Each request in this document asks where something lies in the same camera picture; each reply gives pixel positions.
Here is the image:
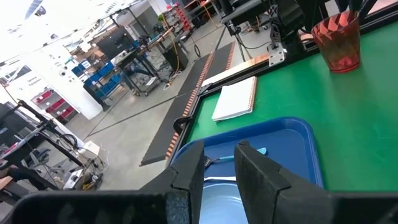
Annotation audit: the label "blue plastic tray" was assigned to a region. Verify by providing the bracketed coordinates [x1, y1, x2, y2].
[167, 116, 325, 224]

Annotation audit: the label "small white floor box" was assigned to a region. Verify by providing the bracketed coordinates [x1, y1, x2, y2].
[81, 139, 101, 157]

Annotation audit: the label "rack with red bins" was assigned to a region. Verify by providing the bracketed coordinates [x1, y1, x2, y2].
[30, 88, 79, 123]

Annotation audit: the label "light blue round plate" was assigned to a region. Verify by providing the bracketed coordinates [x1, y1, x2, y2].
[198, 181, 249, 224]

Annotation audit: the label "black monitor screen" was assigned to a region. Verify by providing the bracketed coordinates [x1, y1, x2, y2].
[96, 26, 136, 60]

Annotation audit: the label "black tripod frame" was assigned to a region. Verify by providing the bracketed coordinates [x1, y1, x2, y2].
[0, 99, 104, 191]

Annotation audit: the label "black floor mat orange stripes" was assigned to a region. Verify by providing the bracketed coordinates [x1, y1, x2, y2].
[139, 51, 216, 167]
[198, 42, 236, 94]

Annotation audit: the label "white spiral notebook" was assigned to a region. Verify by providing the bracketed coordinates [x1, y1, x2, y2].
[211, 76, 258, 122]

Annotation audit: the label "spoon with light blue handle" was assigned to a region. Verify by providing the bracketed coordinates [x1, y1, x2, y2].
[204, 147, 268, 169]

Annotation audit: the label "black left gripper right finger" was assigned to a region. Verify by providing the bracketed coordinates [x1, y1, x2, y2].
[233, 139, 336, 224]

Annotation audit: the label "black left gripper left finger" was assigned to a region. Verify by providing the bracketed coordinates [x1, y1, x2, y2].
[139, 139, 206, 224]

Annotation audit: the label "black table clamp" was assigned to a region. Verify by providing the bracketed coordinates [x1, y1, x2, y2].
[172, 114, 194, 136]

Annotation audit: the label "black equipment stand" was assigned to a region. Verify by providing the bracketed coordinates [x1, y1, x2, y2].
[219, 0, 272, 60]

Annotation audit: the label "rack with blue bins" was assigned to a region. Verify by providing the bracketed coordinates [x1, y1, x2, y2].
[71, 61, 124, 101]

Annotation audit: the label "red translucent plastic cup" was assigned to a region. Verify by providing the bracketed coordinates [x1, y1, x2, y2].
[310, 11, 362, 74]

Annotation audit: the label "green table mat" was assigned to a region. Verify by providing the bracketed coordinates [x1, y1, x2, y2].
[186, 21, 398, 192]

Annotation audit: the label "metal workbench cart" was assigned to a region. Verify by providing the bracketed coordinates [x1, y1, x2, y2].
[118, 26, 191, 97]

